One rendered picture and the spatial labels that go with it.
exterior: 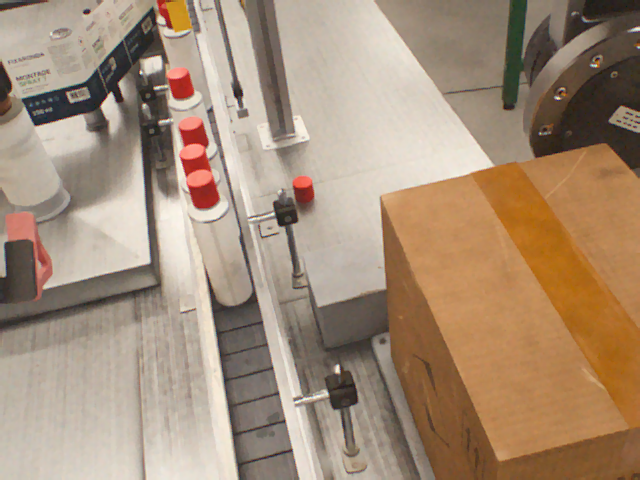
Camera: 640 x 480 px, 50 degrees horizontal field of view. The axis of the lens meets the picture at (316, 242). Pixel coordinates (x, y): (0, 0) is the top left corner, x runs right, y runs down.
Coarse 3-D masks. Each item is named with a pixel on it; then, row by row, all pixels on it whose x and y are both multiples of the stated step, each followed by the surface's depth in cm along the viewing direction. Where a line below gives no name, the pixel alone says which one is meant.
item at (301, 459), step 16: (208, 64) 124; (208, 80) 120; (224, 128) 108; (224, 144) 105; (240, 192) 96; (240, 208) 93; (256, 256) 86; (256, 272) 84; (256, 288) 82; (272, 320) 78; (272, 336) 77; (272, 352) 75; (288, 384) 72; (288, 400) 70; (288, 416) 69; (304, 448) 66; (304, 464) 65
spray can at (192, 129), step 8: (184, 120) 88; (192, 120) 88; (200, 120) 88; (184, 128) 87; (192, 128) 87; (200, 128) 87; (184, 136) 88; (192, 136) 87; (200, 136) 88; (184, 144) 89; (192, 144) 88; (200, 144) 89; (208, 144) 90; (208, 152) 90; (216, 152) 90; (216, 160) 91; (216, 168) 91; (224, 176) 94; (224, 184) 94; (232, 208) 98; (240, 232) 102
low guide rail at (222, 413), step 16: (192, 240) 97; (208, 288) 92; (208, 304) 88; (208, 320) 86; (208, 336) 84; (208, 352) 82; (224, 384) 81; (224, 400) 77; (224, 416) 75; (224, 432) 74; (224, 448) 72; (224, 464) 71
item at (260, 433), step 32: (192, 0) 165; (224, 160) 116; (224, 320) 90; (256, 320) 89; (224, 352) 86; (256, 352) 86; (256, 384) 82; (256, 416) 79; (256, 448) 76; (288, 448) 75
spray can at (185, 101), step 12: (168, 72) 98; (180, 72) 98; (180, 84) 97; (192, 84) 99; (180, 96) 99; (192, 96) 100; (180, 108) 99; (192, 108) 99; (204, 108) 102; (180, 120) 101; (204, 120) 102
